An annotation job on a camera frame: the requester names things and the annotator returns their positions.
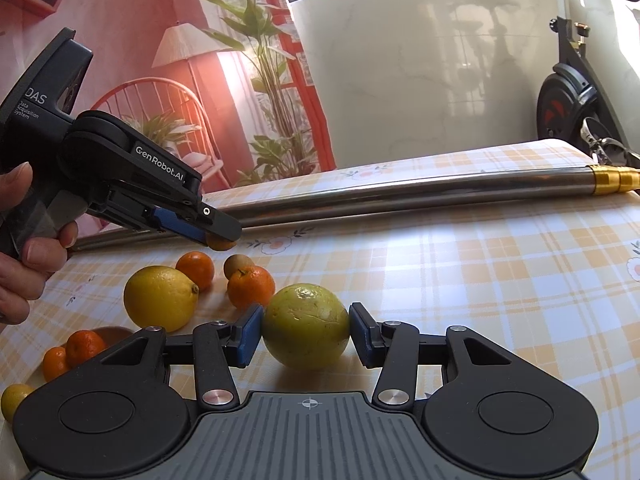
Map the yellow lemon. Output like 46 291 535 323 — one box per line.
123 265 200 333

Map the printed wall tapestry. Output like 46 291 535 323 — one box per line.
0 0 337 242

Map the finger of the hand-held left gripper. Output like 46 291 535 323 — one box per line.
186 198 244 244
148 204 209 244

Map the brown kiwi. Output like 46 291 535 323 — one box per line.
223 254 251 281

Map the metal pole with gold end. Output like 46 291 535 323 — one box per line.
70 162 640 253

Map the plaid floral tablecloth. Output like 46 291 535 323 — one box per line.
0 139 640 480

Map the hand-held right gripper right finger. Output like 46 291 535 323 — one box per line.
349 302 539 409

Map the person's left hand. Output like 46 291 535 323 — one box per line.
0 164 80 333

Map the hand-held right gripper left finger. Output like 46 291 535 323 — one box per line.
100 303 264 410

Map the black exercise bike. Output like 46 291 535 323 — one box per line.
504 0 640 170

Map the yellow-green orange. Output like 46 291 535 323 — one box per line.
261 283 350 368
1 383 37 423

